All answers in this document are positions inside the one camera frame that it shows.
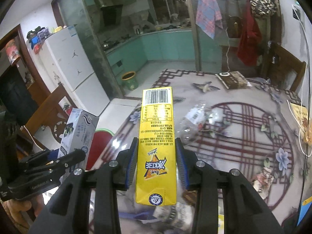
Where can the grey milk carton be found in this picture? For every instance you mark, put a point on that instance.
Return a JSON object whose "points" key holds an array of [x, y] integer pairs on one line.
{"points": [[78, 131]]}

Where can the clear plastic bottle white label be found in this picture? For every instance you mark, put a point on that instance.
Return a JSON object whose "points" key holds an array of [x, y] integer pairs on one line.
{"points": [[199, 121]]}

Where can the yellow booklet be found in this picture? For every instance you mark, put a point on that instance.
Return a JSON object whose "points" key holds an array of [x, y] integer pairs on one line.
{"points": [[302, 117]]}

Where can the brown handbag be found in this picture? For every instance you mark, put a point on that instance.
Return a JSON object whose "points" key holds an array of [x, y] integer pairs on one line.
{"points": [[234, 28]]}

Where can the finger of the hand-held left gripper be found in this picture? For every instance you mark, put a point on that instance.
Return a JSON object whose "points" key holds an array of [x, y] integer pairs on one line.
{"points": [[36, 159], [68, 159]]}

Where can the yellow small container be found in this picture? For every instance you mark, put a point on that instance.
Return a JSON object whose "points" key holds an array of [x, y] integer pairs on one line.
{"points": [[59, 28]]}

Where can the green yellow waste bin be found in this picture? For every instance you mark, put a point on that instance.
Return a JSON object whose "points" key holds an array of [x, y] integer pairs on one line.
{"points": [[129, 81]]}

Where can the crushed clear bottle with cap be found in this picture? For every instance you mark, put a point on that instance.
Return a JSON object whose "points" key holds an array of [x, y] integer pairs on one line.
{"points": [[173, 214]]}

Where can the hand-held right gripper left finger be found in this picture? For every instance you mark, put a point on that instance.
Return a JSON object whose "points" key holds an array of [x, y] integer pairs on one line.
{"points": [[130, 168]]}

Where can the plain wooden chair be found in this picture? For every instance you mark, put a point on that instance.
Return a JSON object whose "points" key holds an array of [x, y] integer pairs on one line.
{"points": [[287, 65]]}

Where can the pile of clutter on refrigerator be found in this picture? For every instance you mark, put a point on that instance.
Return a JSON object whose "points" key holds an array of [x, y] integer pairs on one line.
{"points": [[36, 40]]}

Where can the black white patterned bag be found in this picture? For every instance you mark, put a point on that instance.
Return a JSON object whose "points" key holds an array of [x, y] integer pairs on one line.
{"points": [[263, 1]]}

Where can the blue yellow book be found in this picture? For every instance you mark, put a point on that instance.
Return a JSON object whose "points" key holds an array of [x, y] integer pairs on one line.
{"points": [[306, 212]]}

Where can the black range hood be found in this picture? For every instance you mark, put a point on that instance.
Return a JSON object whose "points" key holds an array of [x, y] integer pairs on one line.
{"points": [[112, 14]]}

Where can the kitchen window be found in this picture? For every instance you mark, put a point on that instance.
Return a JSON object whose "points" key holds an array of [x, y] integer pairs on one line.
{"points": [[168, 2]]}

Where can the white refrigerator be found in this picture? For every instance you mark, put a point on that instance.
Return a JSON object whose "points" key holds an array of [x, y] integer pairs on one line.
{"points": [[73, 61]]}

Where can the brown tissue box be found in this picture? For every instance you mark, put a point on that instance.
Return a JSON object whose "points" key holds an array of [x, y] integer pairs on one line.
{"points": [[234, 80]]}

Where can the red hanging garment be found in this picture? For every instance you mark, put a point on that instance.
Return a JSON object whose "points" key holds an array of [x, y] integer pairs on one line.
{"points": [[249, 43]]}

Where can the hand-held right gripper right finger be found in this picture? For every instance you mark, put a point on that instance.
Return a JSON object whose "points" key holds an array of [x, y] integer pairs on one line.
{"points": [[182, 168]]}

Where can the wall poster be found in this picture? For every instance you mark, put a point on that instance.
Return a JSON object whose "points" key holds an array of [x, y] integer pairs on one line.
{"points": [[12, 51]]}

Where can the blue toothbrush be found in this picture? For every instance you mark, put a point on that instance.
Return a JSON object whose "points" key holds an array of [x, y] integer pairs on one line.
{"points": [[134, 216]]}

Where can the printed wrapper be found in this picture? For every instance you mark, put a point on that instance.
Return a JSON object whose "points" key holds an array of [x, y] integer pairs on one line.
{"points": [[263, 179]]}

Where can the carved wooden chair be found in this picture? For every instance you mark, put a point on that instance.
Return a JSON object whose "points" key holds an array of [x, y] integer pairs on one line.
{"points": [[43, 114]]}

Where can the wall outlet with charger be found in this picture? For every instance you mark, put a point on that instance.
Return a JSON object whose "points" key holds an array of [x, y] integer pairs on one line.
{"points": [[297, 12]]}

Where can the teal kitchen cabinets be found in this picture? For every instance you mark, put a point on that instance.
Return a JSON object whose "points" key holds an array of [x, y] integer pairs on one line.
{"points": [[165, 46]]}

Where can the yellow drink carton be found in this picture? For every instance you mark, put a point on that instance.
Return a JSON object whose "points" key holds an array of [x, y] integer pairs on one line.
{"points": [[156, 139]]}

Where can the plaid pink blue towel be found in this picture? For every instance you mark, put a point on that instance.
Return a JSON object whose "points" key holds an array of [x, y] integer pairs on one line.
{"points": [[208, 12]]}

